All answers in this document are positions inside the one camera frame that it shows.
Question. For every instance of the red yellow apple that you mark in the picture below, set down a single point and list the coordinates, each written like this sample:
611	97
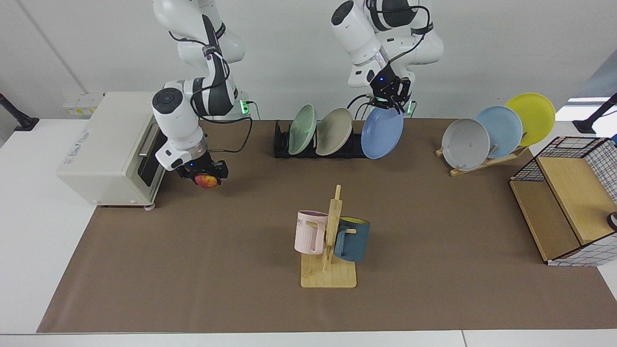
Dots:
206	182

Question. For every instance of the beige plate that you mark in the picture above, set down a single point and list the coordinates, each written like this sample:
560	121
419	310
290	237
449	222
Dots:
335	130

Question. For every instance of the black dish rack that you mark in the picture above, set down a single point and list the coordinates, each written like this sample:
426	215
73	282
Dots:
282	142

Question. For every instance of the pale grey plate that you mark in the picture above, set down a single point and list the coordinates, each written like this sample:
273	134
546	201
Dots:
465	144

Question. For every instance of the green plate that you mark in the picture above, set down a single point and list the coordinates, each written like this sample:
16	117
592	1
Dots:
302	127

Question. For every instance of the light blue plate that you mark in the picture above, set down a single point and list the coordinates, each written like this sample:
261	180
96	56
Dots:
503	127

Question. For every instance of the wooden plate rack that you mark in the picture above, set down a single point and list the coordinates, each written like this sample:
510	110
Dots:
501	158

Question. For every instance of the yellow plate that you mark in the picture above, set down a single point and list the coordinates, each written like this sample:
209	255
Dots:
535	115

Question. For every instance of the brown table cloth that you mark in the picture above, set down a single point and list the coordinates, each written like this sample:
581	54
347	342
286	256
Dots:
193	265

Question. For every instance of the pale toaster oven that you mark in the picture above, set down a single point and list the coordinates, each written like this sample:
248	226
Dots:
101	154

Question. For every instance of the pink mug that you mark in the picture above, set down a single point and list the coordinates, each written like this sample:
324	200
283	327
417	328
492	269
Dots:
306	236

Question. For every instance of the dark blue mug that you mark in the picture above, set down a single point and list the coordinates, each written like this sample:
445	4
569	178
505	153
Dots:
354	243

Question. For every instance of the wooden cup stand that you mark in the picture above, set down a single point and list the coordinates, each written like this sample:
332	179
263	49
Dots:
330	274

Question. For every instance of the small dark round object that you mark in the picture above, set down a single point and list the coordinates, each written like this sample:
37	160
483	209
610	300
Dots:
613	220

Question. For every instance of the white wall socket strip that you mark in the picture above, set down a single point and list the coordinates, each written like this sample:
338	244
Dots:
82	103

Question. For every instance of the black camera stand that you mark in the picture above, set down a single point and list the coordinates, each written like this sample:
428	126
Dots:
585	126
19	120

